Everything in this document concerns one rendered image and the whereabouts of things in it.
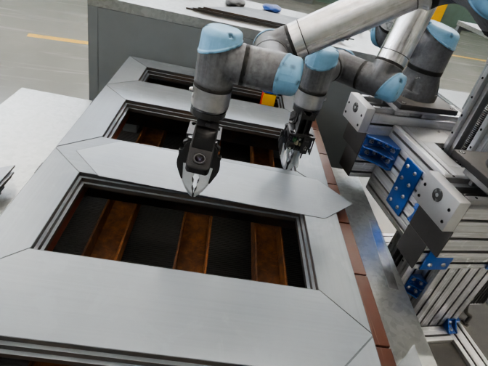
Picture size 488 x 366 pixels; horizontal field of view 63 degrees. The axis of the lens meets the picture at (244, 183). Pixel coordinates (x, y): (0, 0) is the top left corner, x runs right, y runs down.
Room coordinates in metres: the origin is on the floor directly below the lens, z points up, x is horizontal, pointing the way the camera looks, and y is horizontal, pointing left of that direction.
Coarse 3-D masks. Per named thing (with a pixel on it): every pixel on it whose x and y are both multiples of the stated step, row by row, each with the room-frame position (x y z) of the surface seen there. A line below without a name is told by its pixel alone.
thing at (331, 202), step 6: (318, 180) 0.99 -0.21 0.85; (318, 186) 0.96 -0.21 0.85; (324, 186) 0.97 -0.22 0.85; (324, 192) 0.93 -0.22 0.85; (330, 192) 0.94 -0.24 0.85; (336, 192) 0.95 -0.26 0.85; (324, 198) 0.90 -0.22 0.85; (330, 198) 0.91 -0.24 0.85; (336, 198) 0.92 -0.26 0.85; (324, 204) 0.88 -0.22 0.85; (330, 204) 0.88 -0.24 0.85; (336, 204) 0.89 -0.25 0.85; (342, 204) 0.90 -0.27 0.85; (324, 210) 0.85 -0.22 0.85; (330, 210) 0.86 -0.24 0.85; (336, 210) 0.86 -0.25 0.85; (324, 216) 0.82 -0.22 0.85
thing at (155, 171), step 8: (152, 152) 0.92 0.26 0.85; (160, 152) 0.93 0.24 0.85; (168, 152) 0.94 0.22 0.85; (176, 152) 0.95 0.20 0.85; (144, 160) 0.87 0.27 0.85; (152, 160) 0.88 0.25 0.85; (160, 160) 0.89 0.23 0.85; (168, 160) 0.90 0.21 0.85; (144, 168) 0.84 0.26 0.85; (152, 168) 0.85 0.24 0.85; (160, 168) 0.86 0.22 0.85; (168, 168) 0.87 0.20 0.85; (136, 176) 0.80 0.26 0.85; (144, 176) 0.81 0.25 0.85; (152, 176) 0.81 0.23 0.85; (160, 176) 0.82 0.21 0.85; (168, 176) 0.83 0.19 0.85; (152, 184) 0.78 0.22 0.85; (160, 184) 0.79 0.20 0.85
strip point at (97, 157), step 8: (112, 144) 0.92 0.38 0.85; (80, 152) 0.84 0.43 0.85; (88, 152) 0.85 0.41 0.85; (96, 152) 0.86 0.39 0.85; (104, 152) 0.87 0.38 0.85; (112, 152) 0.88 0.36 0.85; (88, 160) 0.81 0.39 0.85; (96, 160) 0.82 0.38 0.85; (104, 160) 0.83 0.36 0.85; (96, 168) 0.79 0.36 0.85; (104, 168) 0.80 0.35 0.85
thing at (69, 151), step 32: (256, 96) 1.58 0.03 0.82; (224, 128) 1.23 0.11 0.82; (256, 128) 1.26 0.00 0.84; (224, 160) 0.97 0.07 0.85; (288, 160) 1.10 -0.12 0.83; (128, 192) 0.77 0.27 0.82; (160, 192) 0.78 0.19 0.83; (0, 352) 0.31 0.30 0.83; (32, 352) 0.33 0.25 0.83; (64, 352) 0.33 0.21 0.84; (96, 352) 0.34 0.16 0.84; (128, 352) 0.35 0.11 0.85
